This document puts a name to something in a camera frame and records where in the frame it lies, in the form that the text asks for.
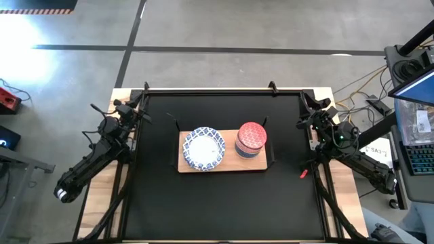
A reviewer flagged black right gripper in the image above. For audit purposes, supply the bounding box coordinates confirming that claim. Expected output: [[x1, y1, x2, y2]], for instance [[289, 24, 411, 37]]
[[295, 97, 339, 134]]

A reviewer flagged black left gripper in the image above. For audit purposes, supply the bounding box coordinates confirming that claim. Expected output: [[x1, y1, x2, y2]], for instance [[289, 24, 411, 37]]
[[114, 94, 153, 125]]

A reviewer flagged red patterned ceramic bowl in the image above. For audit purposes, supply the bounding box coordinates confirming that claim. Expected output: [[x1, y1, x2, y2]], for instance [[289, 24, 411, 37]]
[[236, 121, 268, 152]]

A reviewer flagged blue white paper bowl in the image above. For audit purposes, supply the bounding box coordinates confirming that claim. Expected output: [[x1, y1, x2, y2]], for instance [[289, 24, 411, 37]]
[[182, 126, 226, 172]]

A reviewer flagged blue patterned ceramic bowl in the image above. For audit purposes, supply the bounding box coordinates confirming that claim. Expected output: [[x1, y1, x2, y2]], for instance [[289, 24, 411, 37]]
[[235, 144, 264, 160]]

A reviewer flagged black power strip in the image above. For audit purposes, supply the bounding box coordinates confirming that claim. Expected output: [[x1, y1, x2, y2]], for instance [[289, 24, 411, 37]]
[[365, 97, 391, 117]]

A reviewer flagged white paper sign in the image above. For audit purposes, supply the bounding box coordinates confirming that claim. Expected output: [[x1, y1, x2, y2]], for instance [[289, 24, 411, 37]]
[[358, 136, 395, 162]]

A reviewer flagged wooden cutting board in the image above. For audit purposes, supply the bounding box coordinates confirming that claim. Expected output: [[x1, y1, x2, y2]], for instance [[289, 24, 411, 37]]
[[165, 111, 276, 174]]

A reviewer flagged dark grey desk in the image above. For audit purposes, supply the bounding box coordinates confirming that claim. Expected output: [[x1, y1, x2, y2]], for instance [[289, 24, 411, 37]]
[[349, 43, 434, 210]]

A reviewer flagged clear plastic bag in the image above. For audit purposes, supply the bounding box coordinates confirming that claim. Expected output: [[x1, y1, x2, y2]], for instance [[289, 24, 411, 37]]
[[394, 98, 434, 146]]

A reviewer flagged computer monitor with blue screen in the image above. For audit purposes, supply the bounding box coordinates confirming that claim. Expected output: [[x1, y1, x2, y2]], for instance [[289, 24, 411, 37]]
[[387, 64, 434, 107]]

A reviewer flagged backlit keyboard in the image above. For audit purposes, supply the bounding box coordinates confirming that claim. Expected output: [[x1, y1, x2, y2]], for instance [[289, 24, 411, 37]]
[[403, 143, 434, 176]]

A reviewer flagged black table mat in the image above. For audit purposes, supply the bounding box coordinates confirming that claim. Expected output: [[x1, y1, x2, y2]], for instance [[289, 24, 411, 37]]
[[122, 91, 327, 242]]

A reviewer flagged grey metal desk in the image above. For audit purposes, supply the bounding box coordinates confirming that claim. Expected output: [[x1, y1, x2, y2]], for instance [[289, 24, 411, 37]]
[[0, 145, 56, 244]]

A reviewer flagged black monitor stand pole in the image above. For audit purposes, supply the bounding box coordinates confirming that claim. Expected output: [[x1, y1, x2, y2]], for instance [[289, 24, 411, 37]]
[[397, 20, 434, 57]]

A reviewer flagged red toolbox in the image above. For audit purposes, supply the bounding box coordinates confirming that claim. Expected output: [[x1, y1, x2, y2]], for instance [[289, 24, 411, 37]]
[[0, 87, 22, 115]]

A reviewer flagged black electronic device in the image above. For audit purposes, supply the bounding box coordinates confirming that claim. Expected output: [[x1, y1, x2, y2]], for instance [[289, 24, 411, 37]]
[[0, 124, 22, 152]]

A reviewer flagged person's hand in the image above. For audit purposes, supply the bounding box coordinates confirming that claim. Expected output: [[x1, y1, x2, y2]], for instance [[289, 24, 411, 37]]
[[370, 222, 405, 244]]

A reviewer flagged hazard striped black platform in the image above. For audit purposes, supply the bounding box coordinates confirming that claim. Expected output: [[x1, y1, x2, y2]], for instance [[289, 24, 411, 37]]
[[0, 0, 79, 16]]

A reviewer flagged person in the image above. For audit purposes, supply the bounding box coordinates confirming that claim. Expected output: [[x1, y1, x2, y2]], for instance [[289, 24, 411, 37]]
[[361, 202, 434, 244]]

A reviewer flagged yellow floor cable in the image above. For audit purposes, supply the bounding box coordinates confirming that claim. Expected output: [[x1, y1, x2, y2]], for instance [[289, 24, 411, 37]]
[[333, 64, 388, 111]]

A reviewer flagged black table frame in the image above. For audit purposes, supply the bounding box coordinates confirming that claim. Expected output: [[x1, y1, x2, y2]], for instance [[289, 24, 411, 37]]
[[72, 80, 371, 244]]

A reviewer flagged black coiled cable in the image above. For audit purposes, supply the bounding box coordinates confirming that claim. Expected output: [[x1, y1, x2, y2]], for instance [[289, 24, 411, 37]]
[[392, 58, 425, 81]]

